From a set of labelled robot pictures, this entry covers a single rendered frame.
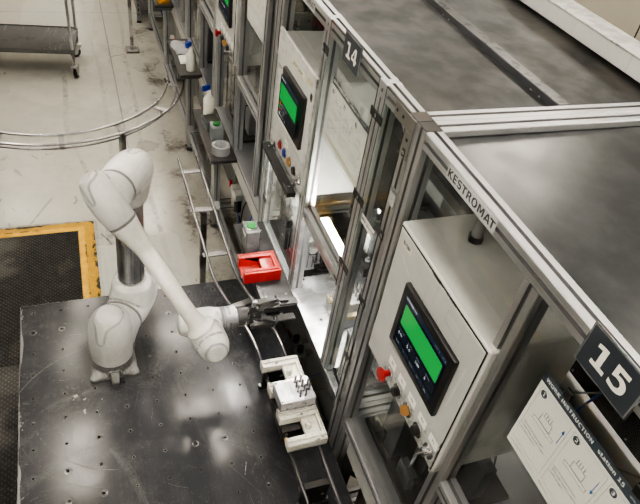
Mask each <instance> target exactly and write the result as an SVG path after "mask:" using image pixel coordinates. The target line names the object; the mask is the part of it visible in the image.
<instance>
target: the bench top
mask: <svg viewBox="0 0 640 504"><path fill-rule="evenodd" d="M181 287H182V289H183V291H184V292H185V294H186V295H187V297H188V298H189V300H190V301H191V302H192V304H193V305H194V306H195V308H200V307H221V306H222V307H223V306H228V304H227V303H226V301H225V300H224V298H223V297H222V295H221V294H220V292H219V290H218V289H217V287H216V285H215V283H214V282H207V283H200V284H192V285H184V286H181ZM108 300H109V295H108V296H101V297H93V298H87V299H78V300H70V301H63V302H55V303H48V304H40V305H32V306H25V307H21V308H20V351H19V403H18V463H17V470H18V478H17V504H294V503H295V502H297V501H299V497H300V492H299V489H298V486H299V483H298V480H297V477H296V474H295V471H294V468H293V465H292V461H291V458H290V455H289V453H287V450H286V447H285V441H284V439H282V440H281V437H280V434H279V431H278V428H277V425H276V422H275V418H274V415H273V412H272V409H271V406H270V403H269V400H268V397H267V388H266V389H261V390H259V389H258V384H259V383H261V378H262V373H261V371H260V363H259V360H258V357H257V354H256V350H255V348H254V345H253V343H252V341H251V339H250V337H249V335H248V333H247V332H246V330H245V329H244V327H243V326H241V327H238V326H237V329H234V330H228V331H225V332H226V334H227V336H228V339H229V352H228V354H227V356H226V357H224V358H223V359H222V360H220V361H219V362H216V363H211V362H208V361H206V360H204V359H203V358H202V357H201V356H200V355H199V353H198V351H196V349H195V348H194V346H193V344H192V342H191V341H190V339H189V338H187V337H183V336H180V334H179V332H178V328H177V318H178V316H179V313H178V312H177V310H176V309H175V307H174V306H173V305H172V303H171V302H170V300H169V299H168V298H167V296H166V295H165V293H164V292H163V290H162V289H158V293H157V297H156V300H155V302H154V304H153V306H152V308H151V310H150V312H149V314H148V315H147V317H146V318H145V320H144V321H143V322H142V324H141V325H140V327H139V330H138V333H137V335H136V338H135V348H134V349H135V355H136V362H137V366H138V368H139V370H140V374H139V375H138V376H135V377H134V376H127V377H122V378H120V382H119V386H118V387H113V384H112V381H111V379H110V380H104V381H100V382H98V383H95V384H93V383H91V382H90V376H91V364H90V354H89V353H88V347H89V345H88V337H87V325H88V321H89V319H90V317H91V315H92V313H93V312H94V311H95V310H96V309H97V308H99V307H100V306H102V305H105V304H107V302H108ZM60 308H63V311H59V309H60ZM247 327H248V328H249V330H250V332H251V333H252V335H253V337H254V339H255V341H256V343H257V346H258V348H259V351H260V354H261V357H262V360H269V359H274V358H280V357H284V356H283V353H282V350H281V347H280V345H279V342H278V340H277V338H276V336H275V334H274V332H273V330H272V329H271V327H263V328H254V329H251V327H250V324H249V323H248V325H247ZM32 331H35V334H31V332H32ZM320 446H321V448H322V451H323V454H324V457H325V459H326V462H327V465H328V467H329V470H330V473H331V476H332V478H333V481H334V484H335V486H336V489H337V492H338V495H339V497H340V500H341V503H342V504H353V503H352V500H351V497H350V495H349V492H348V489H347V487H346V484H345V482H344V479H343V476H342V474H341V471H340V468H339V466H338V463H337V461H336V458H335V455H334V453H333V450H332V447H331V445H330V442H329V440H328V441H327V444H324V445H320ZM293 454H294V457H295V460H296V463H297V466H298V469H299V472H300V475H301V478H302V481H303V484H304V483H308V482H312V481H316V480H320V479H324V478H328V477H327V474H326V471H325V469H324V466H323V463H322V460H321V458H320V455H319V452H318V449H317V447H316V446H315V447H311V448H306V449H302V450H298V451H293Z"/></svg>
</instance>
